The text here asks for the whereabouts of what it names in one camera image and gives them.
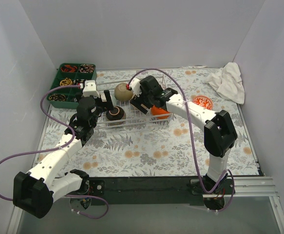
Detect aluminium frame rail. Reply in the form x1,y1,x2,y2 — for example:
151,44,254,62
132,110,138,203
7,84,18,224
8,176,284,234

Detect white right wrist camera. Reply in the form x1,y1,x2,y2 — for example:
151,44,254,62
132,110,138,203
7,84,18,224
126,78,142,97

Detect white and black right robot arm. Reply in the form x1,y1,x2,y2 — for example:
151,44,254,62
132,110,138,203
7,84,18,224
126,76,237,194

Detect dark patterned scrunchie front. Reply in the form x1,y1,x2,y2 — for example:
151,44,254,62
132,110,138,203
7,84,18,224
48,94,67,101

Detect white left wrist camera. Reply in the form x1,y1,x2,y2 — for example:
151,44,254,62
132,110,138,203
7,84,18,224
80,80,100,98

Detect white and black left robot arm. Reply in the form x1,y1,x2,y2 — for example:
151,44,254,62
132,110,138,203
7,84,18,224
13,90,114,218

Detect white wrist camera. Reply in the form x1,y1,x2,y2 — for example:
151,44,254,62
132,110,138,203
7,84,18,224
126,78,142,97
80,80,100,98

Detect crumpled white cloth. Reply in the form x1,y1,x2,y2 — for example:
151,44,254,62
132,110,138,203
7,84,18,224
204,62,245,104

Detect orange black hair ties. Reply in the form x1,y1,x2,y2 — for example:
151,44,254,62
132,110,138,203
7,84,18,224
59,64,78,74

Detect olive tan bowl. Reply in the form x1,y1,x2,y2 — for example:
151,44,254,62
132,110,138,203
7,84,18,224
114,83,133,101

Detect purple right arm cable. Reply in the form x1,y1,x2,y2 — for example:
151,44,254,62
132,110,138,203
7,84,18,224
129,68,235,213

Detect dark floral scrunchie back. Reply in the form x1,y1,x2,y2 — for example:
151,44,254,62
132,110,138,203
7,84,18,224
78,64,95,73

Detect green compartment organizer tray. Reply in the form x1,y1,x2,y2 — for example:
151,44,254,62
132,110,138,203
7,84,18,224
47,63,97,109

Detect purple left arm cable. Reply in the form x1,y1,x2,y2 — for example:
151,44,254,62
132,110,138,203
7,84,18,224
0,84,110,219

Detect dark floral scrunchie middle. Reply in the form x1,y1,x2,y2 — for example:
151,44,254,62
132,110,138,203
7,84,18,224
73,79,90,89

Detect orange plastic bowl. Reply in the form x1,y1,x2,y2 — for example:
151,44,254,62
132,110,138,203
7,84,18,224
151,106,171,120

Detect white wire dish rack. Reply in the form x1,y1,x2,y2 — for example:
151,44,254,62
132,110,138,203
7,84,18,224
96,80,174,130

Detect black gold pattern bowl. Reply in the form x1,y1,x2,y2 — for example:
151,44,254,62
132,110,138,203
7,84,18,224
106,106,126,121

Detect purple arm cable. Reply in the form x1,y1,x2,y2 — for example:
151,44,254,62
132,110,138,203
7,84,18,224
0,84,110,219
129,68,235,213

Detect floral patterned table mat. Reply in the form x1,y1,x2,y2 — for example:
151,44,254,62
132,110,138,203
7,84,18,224
33,67,260,178

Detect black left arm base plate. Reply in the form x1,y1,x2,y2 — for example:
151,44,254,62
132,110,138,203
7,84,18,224
61,179,106,197

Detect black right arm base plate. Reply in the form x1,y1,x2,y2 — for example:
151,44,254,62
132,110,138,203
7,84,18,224
189,178,235,195

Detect yellow rubber bands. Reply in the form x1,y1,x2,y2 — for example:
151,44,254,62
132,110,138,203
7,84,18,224
59,78,74,86

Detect dark floral scrunchie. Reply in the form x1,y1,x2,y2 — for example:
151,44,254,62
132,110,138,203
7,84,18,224
73,79,90,89
78,64,95,73

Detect white bowl red wreath pattern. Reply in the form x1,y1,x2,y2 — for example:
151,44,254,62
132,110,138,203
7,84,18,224
192,95,213,110

